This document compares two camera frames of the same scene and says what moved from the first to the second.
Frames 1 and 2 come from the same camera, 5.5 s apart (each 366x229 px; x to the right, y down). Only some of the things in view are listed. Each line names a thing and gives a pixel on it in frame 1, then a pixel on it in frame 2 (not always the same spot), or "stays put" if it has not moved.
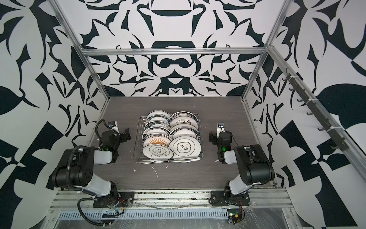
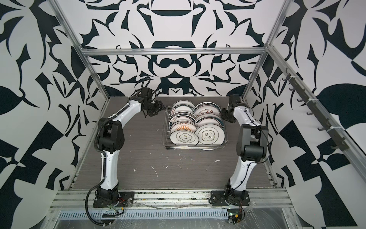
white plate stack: [158, 117] to [183, 107]
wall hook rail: [339, 142] stays put
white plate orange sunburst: [154, 139] to [183, 125]
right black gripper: [215, 140] to [224, 116]
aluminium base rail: [278, 199] stays put
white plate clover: [157, 152] to [184, 137]
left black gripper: [124, 138] to [160, 107]
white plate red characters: [186, 119] to [207, 107]
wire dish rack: [168, 138] to [195, 125]
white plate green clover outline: [184, 147] to [210, 134]
